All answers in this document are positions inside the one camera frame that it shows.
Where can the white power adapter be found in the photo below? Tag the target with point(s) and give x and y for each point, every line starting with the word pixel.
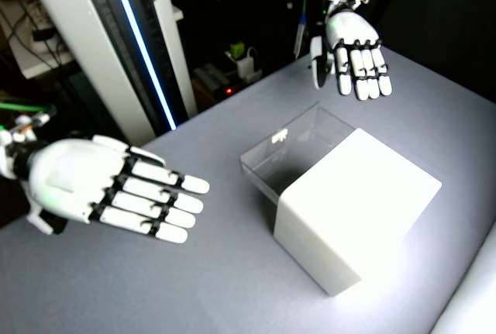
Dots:
pixel 246 66

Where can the white column with light strip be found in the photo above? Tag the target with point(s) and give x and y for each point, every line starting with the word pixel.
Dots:
pixel 97 47

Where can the green plug block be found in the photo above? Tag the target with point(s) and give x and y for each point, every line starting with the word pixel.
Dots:
pixel 237 50

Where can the black device with red light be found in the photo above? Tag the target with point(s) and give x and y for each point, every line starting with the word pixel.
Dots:
pixel 222 91

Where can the grey table cloth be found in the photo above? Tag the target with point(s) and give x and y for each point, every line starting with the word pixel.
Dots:
pixel 174 279

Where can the white drawer cabinet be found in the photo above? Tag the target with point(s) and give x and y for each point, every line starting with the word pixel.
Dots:
pixel 360 194

